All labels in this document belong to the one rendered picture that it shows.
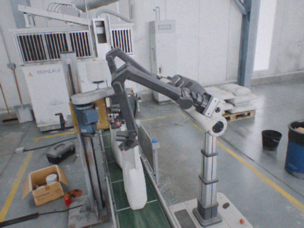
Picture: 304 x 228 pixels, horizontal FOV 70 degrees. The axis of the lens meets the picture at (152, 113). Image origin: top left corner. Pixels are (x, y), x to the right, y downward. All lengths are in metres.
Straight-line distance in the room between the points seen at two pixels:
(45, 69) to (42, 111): 0.87
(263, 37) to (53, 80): 6.40
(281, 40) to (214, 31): 2.60
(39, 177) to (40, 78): 2.17
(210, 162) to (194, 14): 5.40
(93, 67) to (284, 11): 7.53
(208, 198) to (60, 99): 3.72
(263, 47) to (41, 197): 7.38
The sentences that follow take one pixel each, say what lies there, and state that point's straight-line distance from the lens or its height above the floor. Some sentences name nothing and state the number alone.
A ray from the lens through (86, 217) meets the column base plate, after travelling 2.72.
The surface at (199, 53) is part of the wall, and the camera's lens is 6.87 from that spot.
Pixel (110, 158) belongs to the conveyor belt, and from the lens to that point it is 2.90.
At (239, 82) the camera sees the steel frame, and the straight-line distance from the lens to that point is 7.82.
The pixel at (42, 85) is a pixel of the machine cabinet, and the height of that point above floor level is 1.03.
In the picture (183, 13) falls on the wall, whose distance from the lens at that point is 6.62.
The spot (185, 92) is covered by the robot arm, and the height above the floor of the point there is 1.55.
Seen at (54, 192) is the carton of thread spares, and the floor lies 0.12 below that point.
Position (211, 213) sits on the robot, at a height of 0.36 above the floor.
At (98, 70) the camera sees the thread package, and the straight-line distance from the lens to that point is 1.80.
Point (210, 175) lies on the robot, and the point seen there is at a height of 0.75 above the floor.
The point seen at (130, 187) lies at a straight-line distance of 1.96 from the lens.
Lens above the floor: 1.87
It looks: 20 degrees down
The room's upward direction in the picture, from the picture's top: 4 degrees counter-clockwise
